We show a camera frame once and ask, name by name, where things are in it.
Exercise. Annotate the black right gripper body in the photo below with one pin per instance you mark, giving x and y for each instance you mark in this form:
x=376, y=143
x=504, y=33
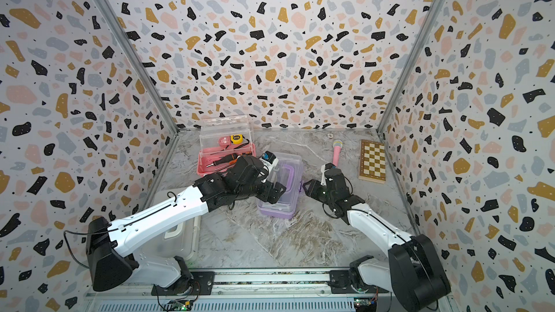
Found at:
x=321, y=193

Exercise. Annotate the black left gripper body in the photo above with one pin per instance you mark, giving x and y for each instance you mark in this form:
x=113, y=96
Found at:
x=261, y=189

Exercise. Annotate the pink toolbox with clear lid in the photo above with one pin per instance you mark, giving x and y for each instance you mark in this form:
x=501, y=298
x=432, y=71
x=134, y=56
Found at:
x=212, y=130

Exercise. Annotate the white clear toolbox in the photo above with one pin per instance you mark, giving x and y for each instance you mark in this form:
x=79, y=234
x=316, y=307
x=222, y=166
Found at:
x=179, y=241

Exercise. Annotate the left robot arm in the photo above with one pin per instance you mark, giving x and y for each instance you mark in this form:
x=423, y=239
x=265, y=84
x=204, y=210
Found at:
x=114, y=248

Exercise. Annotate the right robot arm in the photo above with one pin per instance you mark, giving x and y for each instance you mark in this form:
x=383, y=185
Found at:
x=412, y=271

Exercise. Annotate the orange black screwdriver pink box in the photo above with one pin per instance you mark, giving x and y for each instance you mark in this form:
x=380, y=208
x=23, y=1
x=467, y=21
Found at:
x=227, y=159

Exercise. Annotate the yellow tape measure in pink box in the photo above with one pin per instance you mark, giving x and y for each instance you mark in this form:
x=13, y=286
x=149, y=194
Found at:
x=236, y=139

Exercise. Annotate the wooden chessboard box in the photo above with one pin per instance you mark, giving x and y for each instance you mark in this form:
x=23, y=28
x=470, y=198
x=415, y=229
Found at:
x=372, y=162

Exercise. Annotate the pink toy microphone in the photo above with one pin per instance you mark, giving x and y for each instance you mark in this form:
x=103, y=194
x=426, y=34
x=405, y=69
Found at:
x=337, y=147

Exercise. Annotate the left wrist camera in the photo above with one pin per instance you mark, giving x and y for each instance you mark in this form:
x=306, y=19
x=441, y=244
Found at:
x=270, y=162

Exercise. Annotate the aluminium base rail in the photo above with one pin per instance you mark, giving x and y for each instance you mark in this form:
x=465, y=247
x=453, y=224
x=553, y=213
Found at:
x=292, y=289

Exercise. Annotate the aluminium corner post right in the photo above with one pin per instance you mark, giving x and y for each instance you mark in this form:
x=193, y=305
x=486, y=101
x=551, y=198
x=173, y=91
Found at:
x=413, y=57

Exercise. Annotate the aluminium corner post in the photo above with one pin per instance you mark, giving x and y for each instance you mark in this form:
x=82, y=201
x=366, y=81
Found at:
x=122, y=39
x=413, y=57

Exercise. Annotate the aluminium corner post left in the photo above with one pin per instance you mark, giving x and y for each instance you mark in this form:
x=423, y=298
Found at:
x=122, y=39

